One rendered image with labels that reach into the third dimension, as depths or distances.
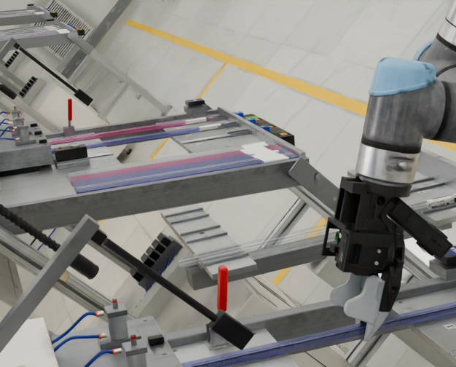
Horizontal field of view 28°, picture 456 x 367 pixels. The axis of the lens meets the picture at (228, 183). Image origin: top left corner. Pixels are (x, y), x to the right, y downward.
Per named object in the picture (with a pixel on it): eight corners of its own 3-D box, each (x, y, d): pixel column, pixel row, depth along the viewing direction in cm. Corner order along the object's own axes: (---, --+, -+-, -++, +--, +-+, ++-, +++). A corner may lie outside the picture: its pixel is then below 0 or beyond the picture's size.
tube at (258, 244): (469, 196, 152) (468, 190, 152) (473, 199, 151) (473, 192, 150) (177, 265, 140) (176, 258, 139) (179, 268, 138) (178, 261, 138)
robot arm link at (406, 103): (453, 68, 110) (386, 57, 108) (435, 157, 112) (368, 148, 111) (431, 62, 117) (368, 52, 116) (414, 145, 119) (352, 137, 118)
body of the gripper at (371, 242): (319, 258, 120) (335, 170, 118) (376, 262, 123) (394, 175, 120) (343, 278, 113) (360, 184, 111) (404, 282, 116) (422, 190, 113)
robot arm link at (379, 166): (401, 144, 120) (433, 157, 112) (395, 178, 121) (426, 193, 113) (350, 138, 117) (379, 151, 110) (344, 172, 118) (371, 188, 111)
